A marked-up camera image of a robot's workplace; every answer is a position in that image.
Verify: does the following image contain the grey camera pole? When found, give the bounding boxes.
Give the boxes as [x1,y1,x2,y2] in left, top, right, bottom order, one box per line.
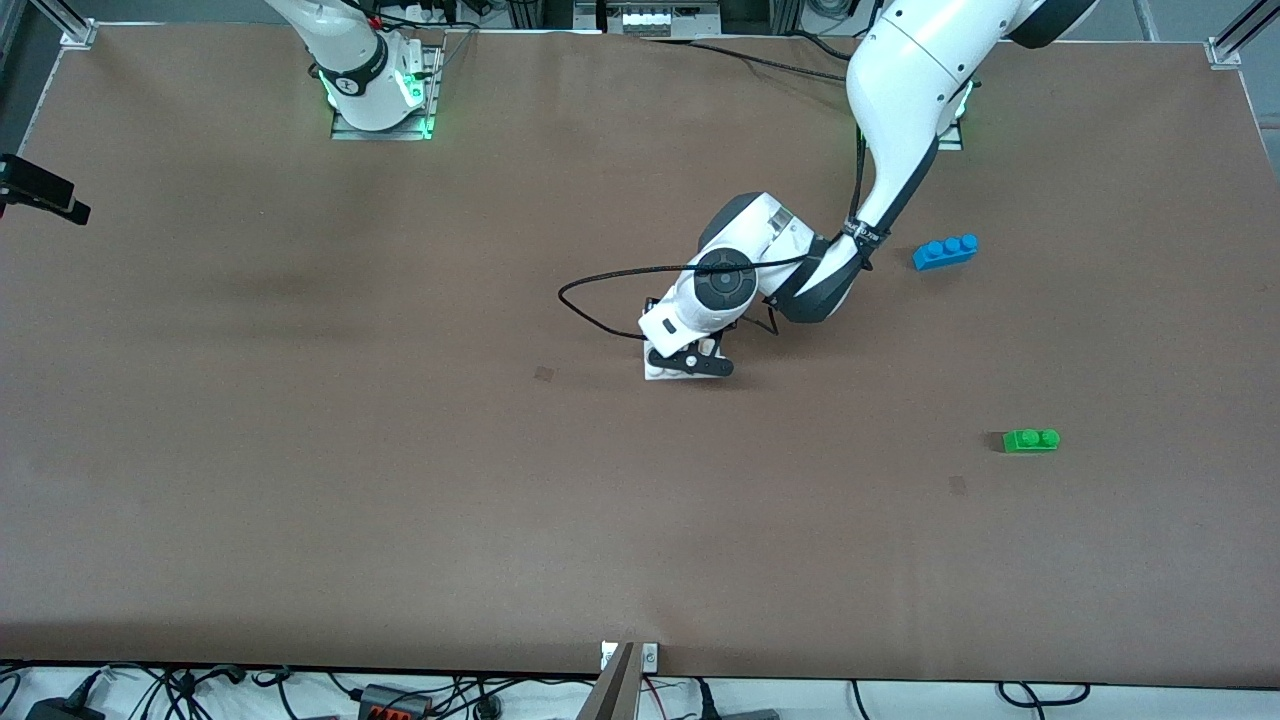
[575,642,641,720]

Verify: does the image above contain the black orange connector box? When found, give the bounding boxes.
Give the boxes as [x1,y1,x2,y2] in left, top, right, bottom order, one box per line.
[358,684,433,720]

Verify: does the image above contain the white studded base plate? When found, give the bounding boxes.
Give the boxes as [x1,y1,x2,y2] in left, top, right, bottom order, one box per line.
[643,338,723,384]

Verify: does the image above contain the aluminium frame post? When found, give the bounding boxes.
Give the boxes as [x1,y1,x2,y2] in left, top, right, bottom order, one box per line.
[25,0,98,49]
[1205,0,1280,69]

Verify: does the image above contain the black power adapter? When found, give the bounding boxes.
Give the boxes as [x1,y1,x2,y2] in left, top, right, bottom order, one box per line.
[25,695,106,720]

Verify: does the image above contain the white power strip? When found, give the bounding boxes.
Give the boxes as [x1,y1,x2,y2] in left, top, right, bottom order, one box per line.
[575,0,723,37]

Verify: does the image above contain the blue three-stud block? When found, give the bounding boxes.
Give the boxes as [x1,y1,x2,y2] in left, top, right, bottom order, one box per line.
[912,234,979,271]

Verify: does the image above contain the black table cable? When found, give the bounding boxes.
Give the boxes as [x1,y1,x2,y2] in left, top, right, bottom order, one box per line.
[640,35,853,83]

